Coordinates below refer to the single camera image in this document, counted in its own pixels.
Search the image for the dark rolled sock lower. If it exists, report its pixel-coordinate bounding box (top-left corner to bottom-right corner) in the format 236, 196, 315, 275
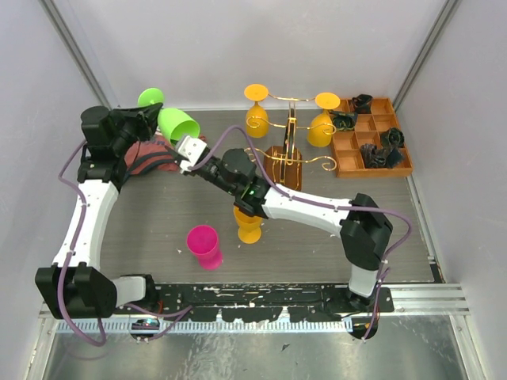
360, 143, 405, 169

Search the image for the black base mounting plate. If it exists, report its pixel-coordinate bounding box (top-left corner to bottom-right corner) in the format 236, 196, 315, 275
136, 283, 375, 323

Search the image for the orange wine glass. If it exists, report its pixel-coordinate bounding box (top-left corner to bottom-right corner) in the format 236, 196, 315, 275
307, 92, 341, 147
244, 84, 269, 139
234, 207, 262, 244

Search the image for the green wine glass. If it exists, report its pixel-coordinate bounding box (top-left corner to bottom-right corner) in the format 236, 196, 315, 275
137, 88, 200, 142

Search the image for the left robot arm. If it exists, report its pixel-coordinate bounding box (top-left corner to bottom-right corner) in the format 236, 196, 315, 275
35, 103, 162, 319

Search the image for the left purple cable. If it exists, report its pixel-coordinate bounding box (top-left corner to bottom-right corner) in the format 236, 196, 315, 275
57, 140, 195, 346

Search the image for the gold wire wine glass rack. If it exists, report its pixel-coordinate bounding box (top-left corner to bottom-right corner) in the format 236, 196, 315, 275
247, 92, 337, 191

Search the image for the grey slotted cable duct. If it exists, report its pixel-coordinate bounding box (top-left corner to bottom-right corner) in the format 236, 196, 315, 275
55, 318, 354, 334

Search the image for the dark rolled sock upper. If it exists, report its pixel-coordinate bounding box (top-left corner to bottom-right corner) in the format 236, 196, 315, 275
350, 94, 373, 114

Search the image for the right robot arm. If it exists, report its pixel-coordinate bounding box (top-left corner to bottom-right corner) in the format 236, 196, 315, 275
168, 137, 393, 312

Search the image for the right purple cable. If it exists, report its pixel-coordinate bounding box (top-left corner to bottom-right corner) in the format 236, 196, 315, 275
189, 125, 415, 344

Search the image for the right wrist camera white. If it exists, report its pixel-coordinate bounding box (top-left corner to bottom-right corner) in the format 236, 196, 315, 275
175, 135, 208, 174

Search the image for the dark rolled sock right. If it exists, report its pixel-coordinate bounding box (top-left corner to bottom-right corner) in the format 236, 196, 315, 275
379, 127, 405, 148

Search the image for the purple cable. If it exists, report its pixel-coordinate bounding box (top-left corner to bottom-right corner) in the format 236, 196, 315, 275
57, 140, 195, 346
189, 125, 415, 344

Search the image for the red printed t-shirt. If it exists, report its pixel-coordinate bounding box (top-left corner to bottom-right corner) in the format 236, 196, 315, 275
124, 134, 208, 176

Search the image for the wooden compartment tray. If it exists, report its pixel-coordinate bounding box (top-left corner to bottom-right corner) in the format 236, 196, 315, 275
330, 97, 413, 178

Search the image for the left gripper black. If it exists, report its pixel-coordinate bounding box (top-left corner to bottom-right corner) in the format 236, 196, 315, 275
112, 103, 166, 155

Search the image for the orange wine glass front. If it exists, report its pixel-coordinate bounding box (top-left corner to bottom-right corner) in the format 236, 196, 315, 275
234, 207, 262, 244

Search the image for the pink wine glass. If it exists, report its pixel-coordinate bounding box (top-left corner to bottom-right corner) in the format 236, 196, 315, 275
186, 225, 223, 271

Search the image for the aluminium rail front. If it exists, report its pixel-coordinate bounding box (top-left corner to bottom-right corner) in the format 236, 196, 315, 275
64, 283, 468, 319

